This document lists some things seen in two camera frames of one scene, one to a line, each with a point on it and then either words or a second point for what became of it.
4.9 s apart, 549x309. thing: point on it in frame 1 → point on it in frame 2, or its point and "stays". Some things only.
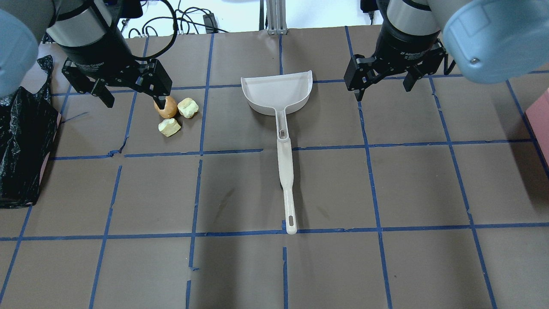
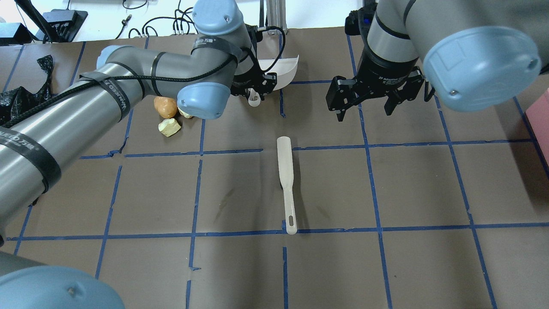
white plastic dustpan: x=278 y=95 → x=285 y=68
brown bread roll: x=170 y=108 stays
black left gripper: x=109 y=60 → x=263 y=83
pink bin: x=538 y=113 stays
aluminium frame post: x=276 y=21 stays
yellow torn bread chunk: x=168 y=127 stays
